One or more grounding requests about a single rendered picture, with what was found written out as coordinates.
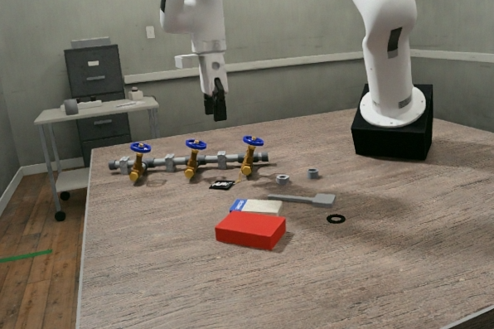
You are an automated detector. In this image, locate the black rubber ring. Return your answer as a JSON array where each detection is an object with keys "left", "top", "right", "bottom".
[{"left": 327, "top": 214, "right": 346, "bottom": 224}]

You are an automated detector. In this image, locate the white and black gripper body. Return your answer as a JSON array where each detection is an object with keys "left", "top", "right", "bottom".
[{"left": 195, "top": 51, "right": 229, "bottom": 96}]

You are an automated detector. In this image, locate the black tag with gold chain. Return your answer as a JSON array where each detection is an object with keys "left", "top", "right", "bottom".
[{"left": 209, "top": 145, "right": 250, "bottom": 189}]

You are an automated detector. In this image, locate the grey and white pipe manifold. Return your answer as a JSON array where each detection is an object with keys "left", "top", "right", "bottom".
[{"left": 109, "top": 136, "right": 269, "bottom": 181}]

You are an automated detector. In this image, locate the red block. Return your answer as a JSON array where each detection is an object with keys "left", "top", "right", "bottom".
[{"left": 215, "top": 210, "right": 286, "bottom": 250}]

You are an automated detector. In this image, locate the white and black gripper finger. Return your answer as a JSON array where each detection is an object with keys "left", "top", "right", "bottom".
[
  {"left": 204, "top": 93, "right": 214, "bottom": 115},
  {"left": 212, "top": 77, "right": 227, "bottom": 122}
]

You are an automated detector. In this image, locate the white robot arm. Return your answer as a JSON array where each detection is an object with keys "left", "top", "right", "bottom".
[{"left": 160, "top": 0, "right": 425, "bottom": 128}]

